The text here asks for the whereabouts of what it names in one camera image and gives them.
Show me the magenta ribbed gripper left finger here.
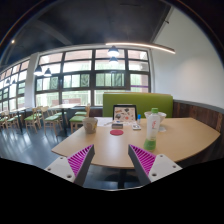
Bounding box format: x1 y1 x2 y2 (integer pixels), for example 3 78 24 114
45 145 95 186

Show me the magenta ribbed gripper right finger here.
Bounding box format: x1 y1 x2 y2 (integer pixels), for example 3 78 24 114
128 145 181 185

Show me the white remote-like device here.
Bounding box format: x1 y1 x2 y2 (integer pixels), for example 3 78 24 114
132 124 141 130

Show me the white bottle with green cap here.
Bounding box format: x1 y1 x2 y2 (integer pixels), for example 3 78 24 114
144 108 160 151

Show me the beige paper cup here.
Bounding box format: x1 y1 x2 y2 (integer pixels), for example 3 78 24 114
83 117 98 134

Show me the wooden chair green seat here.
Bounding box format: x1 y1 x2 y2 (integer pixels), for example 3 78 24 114
24 108 41 130
69 104 90 132
5 112 20 129
41 106 62 135

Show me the red round coaster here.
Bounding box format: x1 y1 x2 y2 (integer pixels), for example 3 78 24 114
110 130 124 136

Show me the small blue-capped bottle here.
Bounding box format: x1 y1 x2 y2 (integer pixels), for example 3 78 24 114
137 114 141 125

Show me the white paper sheet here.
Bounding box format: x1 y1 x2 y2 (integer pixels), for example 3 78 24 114
97 117 113 127

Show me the small dark box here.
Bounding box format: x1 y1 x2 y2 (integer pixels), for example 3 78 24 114
112 123 123 129

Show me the square wooden dining table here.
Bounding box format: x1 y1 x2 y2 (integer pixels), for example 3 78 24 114
51 103 78 137

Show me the green upholstered bench back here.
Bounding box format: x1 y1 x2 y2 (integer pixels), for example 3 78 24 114
102 92 173 118

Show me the pendant lamp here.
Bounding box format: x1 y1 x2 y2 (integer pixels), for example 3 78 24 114
108 46 119 57
109 57 118 64
44 68 52 77
34 65 43 76

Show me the long linear ceiling light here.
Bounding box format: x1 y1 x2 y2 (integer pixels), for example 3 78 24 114
105 42 176 54

